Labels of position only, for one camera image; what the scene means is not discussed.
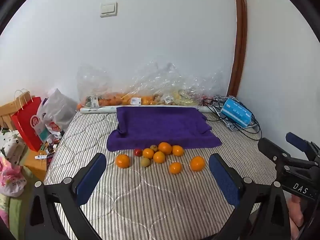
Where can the purple towel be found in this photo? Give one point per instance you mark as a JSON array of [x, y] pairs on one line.
[[162, 127]]

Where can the red paper bag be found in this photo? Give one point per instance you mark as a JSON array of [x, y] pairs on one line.
[[26, 122]]

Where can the green cloth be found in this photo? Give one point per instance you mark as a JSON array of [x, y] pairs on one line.
[[17, 210]]

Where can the small white tube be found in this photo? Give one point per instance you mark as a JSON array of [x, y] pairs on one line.
[[41, 157]]

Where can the white printed cloth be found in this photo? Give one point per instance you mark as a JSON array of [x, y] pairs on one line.
[[10, 145]]

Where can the person's right hand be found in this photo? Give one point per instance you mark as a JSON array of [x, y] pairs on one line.
[[295, 212]]

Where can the brown wooden door frame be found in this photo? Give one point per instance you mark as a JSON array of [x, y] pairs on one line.
[[240, 37]]

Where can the white plastic bag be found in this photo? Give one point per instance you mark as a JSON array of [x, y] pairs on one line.
[[58, 107]]

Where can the white and teal bag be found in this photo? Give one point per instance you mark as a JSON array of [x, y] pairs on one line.
[[42, 131]]

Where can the striped mattress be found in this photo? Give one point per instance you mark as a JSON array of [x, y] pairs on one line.
[[150, 200]]

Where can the wooden headboard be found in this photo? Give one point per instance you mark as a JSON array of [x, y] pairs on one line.
[[5, 112]]

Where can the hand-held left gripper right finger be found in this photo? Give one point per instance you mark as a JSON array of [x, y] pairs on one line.
[[223, 180]]

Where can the red and white packet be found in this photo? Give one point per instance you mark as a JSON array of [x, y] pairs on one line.
[[53, 126]]

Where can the blue tissue pack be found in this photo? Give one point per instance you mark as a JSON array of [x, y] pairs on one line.
[[236, 111]]

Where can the white paper roll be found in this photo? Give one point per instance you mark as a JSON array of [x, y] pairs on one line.
[[100, 110]]

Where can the pink cloth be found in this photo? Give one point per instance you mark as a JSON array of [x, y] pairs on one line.
[[10, 180]]

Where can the white light switch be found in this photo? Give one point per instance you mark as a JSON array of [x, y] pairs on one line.
[[108, 9]]

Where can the wooden nightstand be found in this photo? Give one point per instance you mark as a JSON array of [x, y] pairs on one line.
[[36, 165]]

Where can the small red fruit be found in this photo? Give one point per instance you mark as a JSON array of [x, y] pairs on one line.
[[137, 152]]

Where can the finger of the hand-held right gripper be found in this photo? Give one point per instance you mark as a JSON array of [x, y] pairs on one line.
[[272, 152], [297, 141]]

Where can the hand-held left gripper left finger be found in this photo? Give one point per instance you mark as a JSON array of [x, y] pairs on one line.
[[92, 177]]

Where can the large orange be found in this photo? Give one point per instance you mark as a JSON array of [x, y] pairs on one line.
[[197, 163], [122, 161], [165, 148]]

